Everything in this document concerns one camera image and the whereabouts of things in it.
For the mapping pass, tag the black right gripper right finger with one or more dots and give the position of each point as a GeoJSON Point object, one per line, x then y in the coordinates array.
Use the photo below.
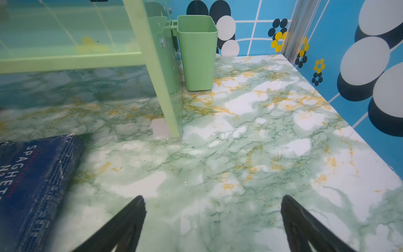
{"type": "Point", "coordinates": [305, 233]}

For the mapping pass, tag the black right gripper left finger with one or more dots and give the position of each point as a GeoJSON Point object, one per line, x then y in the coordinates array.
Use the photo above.
{"type": "Point", "coordinates": [121, 233]}

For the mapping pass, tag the dark blue spaghetti box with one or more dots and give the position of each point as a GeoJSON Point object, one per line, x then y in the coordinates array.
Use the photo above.
{"type": "Point", "coordinates": [34, 178]}

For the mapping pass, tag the green wooden shelf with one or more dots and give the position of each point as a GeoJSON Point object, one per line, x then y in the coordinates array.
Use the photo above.
{"type": "Point", "coordinates": [41, 36]}

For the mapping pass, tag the green plastic cup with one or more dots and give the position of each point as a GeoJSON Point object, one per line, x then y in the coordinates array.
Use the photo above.
{"type": "Point", "coordinates": [197, 36]}

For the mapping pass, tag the aluminium frame post right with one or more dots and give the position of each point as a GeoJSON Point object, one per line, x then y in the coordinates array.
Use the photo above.
{"type": "Point", "coordinates": [301, 27]}

